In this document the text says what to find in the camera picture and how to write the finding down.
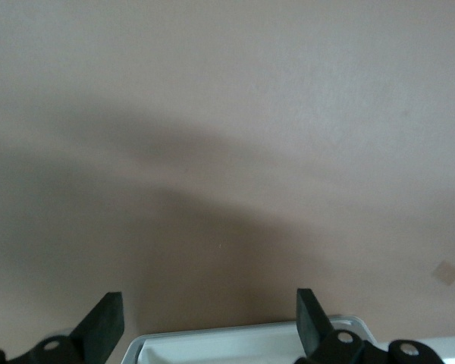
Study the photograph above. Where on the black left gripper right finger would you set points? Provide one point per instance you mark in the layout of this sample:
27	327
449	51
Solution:
312	330

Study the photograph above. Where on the brown tape square marker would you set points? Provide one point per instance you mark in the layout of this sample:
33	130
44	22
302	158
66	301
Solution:
446	273

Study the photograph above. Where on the white sliding drawer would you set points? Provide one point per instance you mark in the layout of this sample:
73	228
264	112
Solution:
212	343

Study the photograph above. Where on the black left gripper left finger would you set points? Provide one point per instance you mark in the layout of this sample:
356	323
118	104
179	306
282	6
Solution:
98	330

